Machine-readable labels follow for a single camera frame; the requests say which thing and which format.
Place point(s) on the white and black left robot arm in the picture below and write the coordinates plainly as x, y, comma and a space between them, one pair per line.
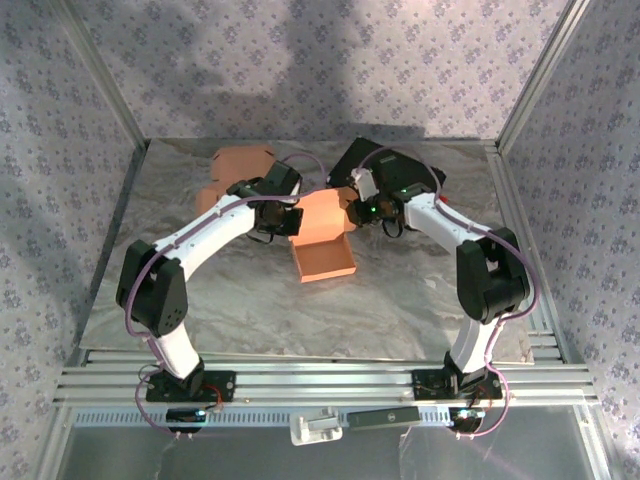
210, 230

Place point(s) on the dark grey flat bar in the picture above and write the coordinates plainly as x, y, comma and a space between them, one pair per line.
385, 419

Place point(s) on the small black circuit board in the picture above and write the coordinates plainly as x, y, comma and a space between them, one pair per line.
185, 416
465, 417

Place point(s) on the aluminium frame post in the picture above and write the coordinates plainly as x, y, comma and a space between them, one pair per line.
545, 75

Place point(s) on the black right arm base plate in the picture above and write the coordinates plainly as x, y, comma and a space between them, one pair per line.
430, 385

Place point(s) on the aluminium side rail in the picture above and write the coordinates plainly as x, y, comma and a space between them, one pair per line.
515, 210

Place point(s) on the dark grey side rail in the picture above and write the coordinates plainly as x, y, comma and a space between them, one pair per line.
115, 235

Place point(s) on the aluminium mounting rail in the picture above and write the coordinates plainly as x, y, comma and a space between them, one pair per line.
325, 380

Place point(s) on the black carrying case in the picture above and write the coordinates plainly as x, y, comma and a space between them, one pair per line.
400, 172

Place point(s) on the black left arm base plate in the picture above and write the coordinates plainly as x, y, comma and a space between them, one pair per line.
225, 385

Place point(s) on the brown paper box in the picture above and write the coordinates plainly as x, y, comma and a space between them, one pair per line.
235, 165
325, 220

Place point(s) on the white plastic bracket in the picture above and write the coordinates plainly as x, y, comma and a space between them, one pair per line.
315, 430

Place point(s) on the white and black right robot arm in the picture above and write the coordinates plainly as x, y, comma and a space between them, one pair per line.
435, 215

